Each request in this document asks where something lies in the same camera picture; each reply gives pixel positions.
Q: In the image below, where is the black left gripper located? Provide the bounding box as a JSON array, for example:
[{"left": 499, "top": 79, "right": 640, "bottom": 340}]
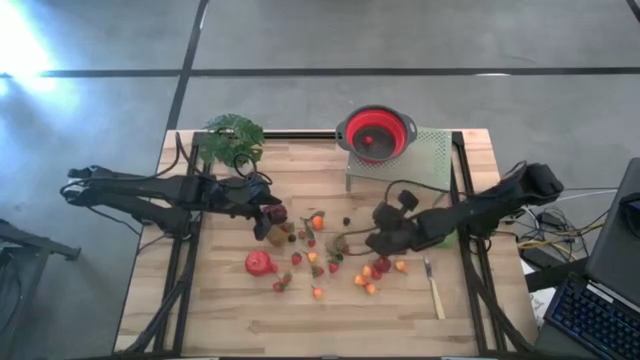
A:
[{"left": 202, "top": 177, "right": 283, "bottom": 242}]

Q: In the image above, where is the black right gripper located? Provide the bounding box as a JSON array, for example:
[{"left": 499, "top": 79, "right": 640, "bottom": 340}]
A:
[{"left": 364, "top": 202, "right": 424, "bottom": 256}]

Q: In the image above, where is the green perforated metal shelf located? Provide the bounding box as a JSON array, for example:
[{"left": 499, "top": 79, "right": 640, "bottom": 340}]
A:
[{"left": 344, "top": 126, "right": 455, "bottom": 194}]

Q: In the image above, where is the red collapsible colander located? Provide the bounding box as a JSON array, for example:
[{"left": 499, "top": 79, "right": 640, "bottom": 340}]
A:
[{"left": 334, "top": 103, "right": 419, "bottom": 166}]

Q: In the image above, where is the dark maroon fruit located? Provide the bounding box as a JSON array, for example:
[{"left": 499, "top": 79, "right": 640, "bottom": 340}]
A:
[{"left": 262, "top": 203, "right": 289, "bottom": 226}]

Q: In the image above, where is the large red tomato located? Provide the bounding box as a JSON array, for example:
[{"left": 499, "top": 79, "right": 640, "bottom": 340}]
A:
[{"left": 244, "top": 249, "right": 279, "bottom": 278}]

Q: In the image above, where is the orange tangerine with leaf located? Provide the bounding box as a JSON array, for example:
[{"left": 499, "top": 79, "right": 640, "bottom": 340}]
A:
[{"left": 299, "top": 210, "right": 327, "bottom": 232}]

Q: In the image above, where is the green plant in white pot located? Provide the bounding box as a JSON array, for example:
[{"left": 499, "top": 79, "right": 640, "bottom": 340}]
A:
[{"left": 198, "top": 113, "right": 266, "bottom": 169}]

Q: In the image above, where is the black power brick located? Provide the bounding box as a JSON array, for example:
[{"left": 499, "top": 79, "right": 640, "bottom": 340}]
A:
[{"left": 520, "top": 247, "right": 551, "bottom": 270}]

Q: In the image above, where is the small black power adapter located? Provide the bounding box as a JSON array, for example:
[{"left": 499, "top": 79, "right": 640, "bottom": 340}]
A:
[{"left": 538, "top": 211, "right": 564, "bottom": 229}]

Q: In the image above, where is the white paper sheet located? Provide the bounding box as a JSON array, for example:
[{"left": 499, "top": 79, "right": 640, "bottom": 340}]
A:
[{"left": 528, "top": 287, "right": 551, "bottom": 329}]

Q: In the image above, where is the black side desk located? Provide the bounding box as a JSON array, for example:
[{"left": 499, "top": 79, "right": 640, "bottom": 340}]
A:
[{"left": 524, "top": 257, "right": 591, "bottom": 294}]

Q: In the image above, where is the black laptop computer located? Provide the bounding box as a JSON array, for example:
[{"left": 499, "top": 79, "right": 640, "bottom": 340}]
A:
[{"left": 542, "top": 157, "right": 640, "bottom": 360}]

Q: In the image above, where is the black metal cart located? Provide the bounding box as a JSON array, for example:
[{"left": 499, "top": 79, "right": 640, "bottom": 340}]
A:
[{"left": 0, "top": 218, "right": 82, "bottom": 360}]

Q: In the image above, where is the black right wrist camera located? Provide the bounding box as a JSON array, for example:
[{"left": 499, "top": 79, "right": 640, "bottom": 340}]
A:
[{"left": 398, "top": 188, "right": 420, "bottom": 212}]

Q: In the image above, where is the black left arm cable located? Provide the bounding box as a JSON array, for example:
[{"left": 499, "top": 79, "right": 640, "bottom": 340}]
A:
[{"left": 231, "top": 151, "right": 275, "bottom": 187}]

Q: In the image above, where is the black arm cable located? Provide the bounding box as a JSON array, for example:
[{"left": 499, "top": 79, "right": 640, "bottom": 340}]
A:
[
  {"left": 231, "top": 151, "right": 275, "bottom": 187},
  {"left": 383, "top": 178, "right": 454, "bottom": 202}
]

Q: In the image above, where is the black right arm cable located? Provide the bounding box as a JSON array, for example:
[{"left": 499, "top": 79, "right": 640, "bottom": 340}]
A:
[{"left": 383, "top": 178, "right": 454, "bottom": 202}]

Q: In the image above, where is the knife with cream handle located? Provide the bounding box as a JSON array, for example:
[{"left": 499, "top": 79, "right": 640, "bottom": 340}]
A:
[{"left": 423, "top": 255, "right": 447, "bottom": 321}]

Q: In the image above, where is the black aluminium rig frame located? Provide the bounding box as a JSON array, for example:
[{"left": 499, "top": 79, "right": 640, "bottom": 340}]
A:
[{"left": 114, "top": 130, "right": 539, "bottom": 357}]

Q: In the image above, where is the yellow cable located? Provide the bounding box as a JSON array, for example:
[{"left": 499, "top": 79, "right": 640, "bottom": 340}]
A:
[{"left": 517, "top": 222, "right": 609, "bottom": 250}]

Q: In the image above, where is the white cable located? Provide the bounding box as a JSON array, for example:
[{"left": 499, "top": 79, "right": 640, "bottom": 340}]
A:
[{"left": 524, "top": 188, "right": 619, "bottom": 211}]

